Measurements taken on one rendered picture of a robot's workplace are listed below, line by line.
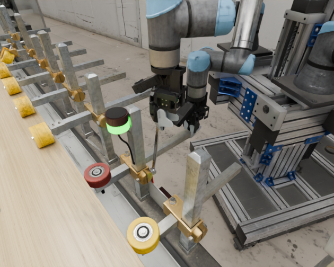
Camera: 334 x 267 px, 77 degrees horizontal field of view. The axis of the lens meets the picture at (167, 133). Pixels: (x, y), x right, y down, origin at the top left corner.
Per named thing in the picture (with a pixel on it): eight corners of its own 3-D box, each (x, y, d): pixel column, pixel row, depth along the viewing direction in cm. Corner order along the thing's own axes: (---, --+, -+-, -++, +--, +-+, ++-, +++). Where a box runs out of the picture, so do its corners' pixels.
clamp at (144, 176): (132, 158, 82) (130, 149, 79) (153, 179, 74) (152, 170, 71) (119, 165, 80) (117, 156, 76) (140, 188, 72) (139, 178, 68)
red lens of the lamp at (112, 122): (121, 110, 60) (120, 104, 58) (132, 120, 56) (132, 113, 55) (102, 118, 57) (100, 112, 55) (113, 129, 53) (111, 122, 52)
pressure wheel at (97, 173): (107, 179, 78) (102, 157, 70) (119, 193, 73) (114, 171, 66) (87, 191, 74) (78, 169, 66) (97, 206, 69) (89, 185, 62)
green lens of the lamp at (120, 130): (122, 118, 61) (121, 112, 60) (133, 127, 58) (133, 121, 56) (103, 126, 58) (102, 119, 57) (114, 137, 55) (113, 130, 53)
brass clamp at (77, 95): (76, 89, 106) (73, 79, 103) (87, 99, 98) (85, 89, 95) (63, 92, 103) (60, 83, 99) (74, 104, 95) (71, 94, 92)
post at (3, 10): (29, 66, 189) (3, 4, 159) (31, 67, 187) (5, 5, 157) (25, 67, 188) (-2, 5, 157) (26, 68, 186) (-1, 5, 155)
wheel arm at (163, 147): (185, 135, 93) (185, 127, 91) (190, 139, 91) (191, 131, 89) (93, 188, 71) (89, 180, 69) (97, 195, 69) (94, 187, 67)
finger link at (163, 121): (170, 140, 63) (170, 114, 57) (154, 134, 65) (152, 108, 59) (175, 134, 65) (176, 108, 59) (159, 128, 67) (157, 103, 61)
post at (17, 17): (46, 84, 159) (18, 12, 129) (48, 86, 157) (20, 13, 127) (42, 86, 158) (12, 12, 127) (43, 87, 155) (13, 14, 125)
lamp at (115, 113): (129, 158, 72) (120, 104, 58) (138, 168, 68) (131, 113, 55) (114, 167, 69) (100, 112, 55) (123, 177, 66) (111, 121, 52)
